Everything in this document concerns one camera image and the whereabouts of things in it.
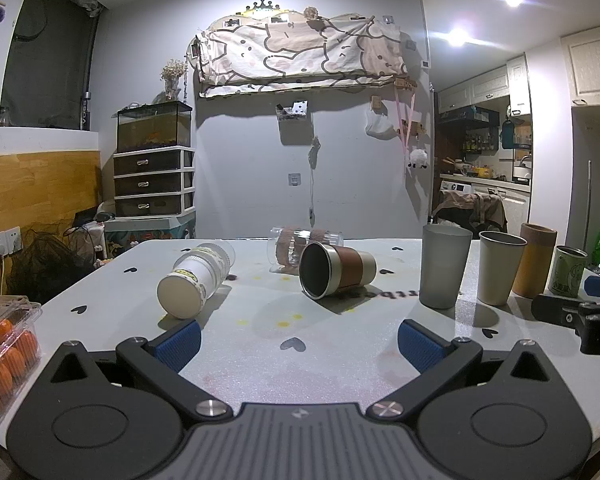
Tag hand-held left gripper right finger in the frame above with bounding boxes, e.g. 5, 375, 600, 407
366, 318, 565, 419

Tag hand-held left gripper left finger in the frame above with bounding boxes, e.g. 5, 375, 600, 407
44, 320, 234, 422

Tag brown cardboard tube cup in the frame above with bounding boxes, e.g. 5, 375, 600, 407
511, 222, 559, 300

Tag white paper cup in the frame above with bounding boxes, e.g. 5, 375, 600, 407
157, 240, 237, 320

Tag plain steel cup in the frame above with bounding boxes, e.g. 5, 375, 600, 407
477, 230, 529, 306

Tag frosted grey plastic cup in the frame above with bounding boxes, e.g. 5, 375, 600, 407
419, 224, 474, 310

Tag steel cup brown sleeve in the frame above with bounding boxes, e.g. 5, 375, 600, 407
299, 241, 378, 301

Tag clear glass cup brown sleeve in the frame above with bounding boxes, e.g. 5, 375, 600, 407
265, 225, 345, 274

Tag green tin can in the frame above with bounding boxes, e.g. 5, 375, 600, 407
547, 245, 589, 297

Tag metal pole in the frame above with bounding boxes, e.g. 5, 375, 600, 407
586, 160, 594, 262

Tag white washing machine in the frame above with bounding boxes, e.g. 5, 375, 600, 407
439, 179, 532, 237

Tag white heart-printed table cover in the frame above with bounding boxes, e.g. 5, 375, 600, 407
0, 237, 600, 461

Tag chair with draped clothes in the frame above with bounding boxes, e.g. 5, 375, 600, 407
431, 192, 509, 235

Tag black net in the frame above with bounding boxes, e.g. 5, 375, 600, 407
7, 229, 100, 306

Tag white drawer unit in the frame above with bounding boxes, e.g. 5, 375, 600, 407
112, 147, 197, 219

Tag plastic box of oranges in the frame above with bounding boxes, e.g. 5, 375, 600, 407
0, 294, 44, 427

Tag glass fish tank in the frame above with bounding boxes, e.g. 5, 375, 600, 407
116, 101, 194, 154

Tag white hanging bag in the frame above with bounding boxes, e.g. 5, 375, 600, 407
364, 109, 399, 137

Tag pink ribbons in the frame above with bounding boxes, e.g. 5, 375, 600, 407
393, 85, 417, 171

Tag dried flower bunch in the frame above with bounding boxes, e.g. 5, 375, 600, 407
159, 58, 187, 101

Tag dark window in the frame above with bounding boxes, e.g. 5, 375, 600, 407
0, 0, 105, 132

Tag printed blanket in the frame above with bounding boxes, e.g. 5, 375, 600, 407
194, 11, 409, 99

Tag white wall socket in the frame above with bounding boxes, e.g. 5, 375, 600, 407
0, 226, 23, 263

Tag hanging cord ornament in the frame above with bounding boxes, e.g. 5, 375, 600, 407
307, 135, 324, 222

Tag white wall cabinets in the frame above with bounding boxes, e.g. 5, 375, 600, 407
437, 54, 532, 114

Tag wall-mounted holder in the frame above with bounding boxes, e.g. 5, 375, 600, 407
275, 100, 309, 122

